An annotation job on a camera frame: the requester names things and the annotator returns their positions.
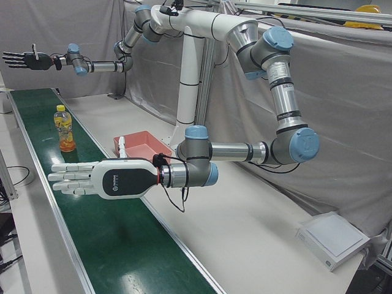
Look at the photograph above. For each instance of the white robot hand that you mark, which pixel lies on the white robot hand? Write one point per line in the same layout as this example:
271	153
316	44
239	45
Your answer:
122	180

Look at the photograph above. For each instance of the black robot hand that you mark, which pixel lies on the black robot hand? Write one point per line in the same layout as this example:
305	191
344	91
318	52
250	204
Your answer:
38	61

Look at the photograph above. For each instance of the orange drink bottle yellow cap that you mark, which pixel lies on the orange drink bottle yellow cap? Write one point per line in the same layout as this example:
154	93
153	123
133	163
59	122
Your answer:
64	131

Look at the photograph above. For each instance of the UR5e robot arm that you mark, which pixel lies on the UR5e robot arm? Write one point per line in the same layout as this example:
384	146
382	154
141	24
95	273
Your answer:
104	65
284	101

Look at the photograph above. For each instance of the pink plastic basket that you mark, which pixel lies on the pink plastic basket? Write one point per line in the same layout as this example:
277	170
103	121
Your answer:
144	144

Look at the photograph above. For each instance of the green belt conveyor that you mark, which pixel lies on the green belt conveyor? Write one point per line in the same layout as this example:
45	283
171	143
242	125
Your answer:
107	229

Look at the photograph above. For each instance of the white conveyor control box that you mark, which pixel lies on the white conveyor control box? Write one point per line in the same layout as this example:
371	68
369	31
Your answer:
4	102

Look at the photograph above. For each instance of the black floor plate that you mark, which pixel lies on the black floor plate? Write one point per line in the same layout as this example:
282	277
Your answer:
115	96

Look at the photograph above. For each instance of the white robot torso column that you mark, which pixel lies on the white robot torso column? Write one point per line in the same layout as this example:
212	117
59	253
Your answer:
188	92

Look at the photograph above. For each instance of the aluminium support column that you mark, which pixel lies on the aluminium support column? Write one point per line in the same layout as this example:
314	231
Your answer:
205	101

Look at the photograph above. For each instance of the black equipment case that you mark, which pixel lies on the black equipment case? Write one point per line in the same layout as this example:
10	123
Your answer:
4	223

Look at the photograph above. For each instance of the white flat box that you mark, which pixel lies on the white flat box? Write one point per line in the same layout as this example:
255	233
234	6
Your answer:
333	239

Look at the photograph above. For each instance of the grey curtain cloth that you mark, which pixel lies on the grey curtain cloth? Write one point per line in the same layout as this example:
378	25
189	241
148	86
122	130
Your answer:
337	122

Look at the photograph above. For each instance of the yellow hard hat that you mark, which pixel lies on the yellow hard hat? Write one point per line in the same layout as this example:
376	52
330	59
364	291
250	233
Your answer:
369	9
364	25

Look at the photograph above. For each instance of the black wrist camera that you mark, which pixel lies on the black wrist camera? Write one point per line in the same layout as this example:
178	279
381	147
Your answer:
157	160

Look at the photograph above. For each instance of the aluminium profile post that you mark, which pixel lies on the aluminium profile post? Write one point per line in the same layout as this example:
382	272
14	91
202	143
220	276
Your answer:
9	186

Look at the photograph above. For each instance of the black head camera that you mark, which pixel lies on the black head camera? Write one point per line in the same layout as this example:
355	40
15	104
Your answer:
167	9

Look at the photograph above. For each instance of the aluminium frame beam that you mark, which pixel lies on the aluminium frame beam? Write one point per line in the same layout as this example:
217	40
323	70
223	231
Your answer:
306	11

